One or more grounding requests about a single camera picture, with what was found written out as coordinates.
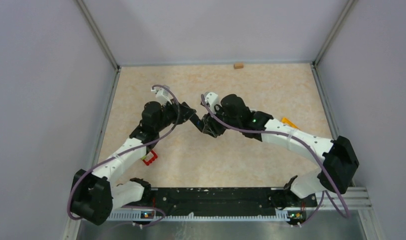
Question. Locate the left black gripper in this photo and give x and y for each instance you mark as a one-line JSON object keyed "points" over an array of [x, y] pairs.
{"points": [[182, 113]]}

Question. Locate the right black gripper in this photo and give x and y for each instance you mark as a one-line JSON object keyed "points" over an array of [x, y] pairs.
{"points": [[211, 126]]}

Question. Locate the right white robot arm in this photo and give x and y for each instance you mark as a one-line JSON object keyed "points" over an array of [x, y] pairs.
{"points": [[336, 158]]}

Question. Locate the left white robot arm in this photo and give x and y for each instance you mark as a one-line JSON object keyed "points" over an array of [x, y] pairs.
{"points": [[95, 194]]}

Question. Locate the red toy basket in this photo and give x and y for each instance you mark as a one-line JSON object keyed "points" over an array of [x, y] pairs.
{"points": [[151, 157]]}

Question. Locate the small wooden block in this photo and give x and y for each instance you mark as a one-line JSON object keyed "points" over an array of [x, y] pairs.
{"points": [[238, 65]]}

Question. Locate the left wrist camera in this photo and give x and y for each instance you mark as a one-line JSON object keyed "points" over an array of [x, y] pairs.
{"points": [[162, 94]]}

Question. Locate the yellow triangle frame toy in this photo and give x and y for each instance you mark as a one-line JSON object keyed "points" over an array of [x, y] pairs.
{"points": [[286, 121]]}

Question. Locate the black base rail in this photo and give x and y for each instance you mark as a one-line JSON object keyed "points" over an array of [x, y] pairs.
{"points": [[223, 201]]}

